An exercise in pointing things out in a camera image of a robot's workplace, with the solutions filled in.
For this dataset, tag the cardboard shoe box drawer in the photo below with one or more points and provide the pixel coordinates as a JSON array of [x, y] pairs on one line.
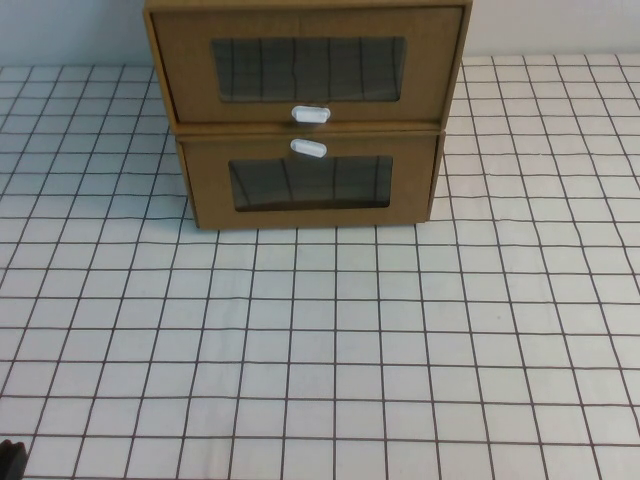
[[190, 100]]

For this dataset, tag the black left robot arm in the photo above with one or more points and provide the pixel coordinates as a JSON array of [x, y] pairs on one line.
[[11, 462]]

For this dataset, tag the cardboard shoe box with window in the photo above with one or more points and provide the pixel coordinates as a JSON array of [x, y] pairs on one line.
[[210, 200]]

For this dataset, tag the cardboard shoe box shell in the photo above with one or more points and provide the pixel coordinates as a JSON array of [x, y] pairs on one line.
[[300, 2]]

